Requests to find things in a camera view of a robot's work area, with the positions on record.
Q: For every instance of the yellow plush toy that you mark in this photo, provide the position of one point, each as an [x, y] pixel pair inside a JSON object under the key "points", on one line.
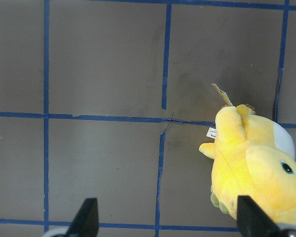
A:
{"points": [[253, 156]]}

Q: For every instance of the toy paper hang tag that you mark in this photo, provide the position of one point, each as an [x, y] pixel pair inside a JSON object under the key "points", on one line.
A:
{"points": [[223, 95]]}

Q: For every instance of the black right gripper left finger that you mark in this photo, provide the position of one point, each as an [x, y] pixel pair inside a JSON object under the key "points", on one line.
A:
{"points": [[86, 221]]}

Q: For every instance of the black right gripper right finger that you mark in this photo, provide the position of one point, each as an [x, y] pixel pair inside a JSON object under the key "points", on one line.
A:
{"points": [[252, 221]]}

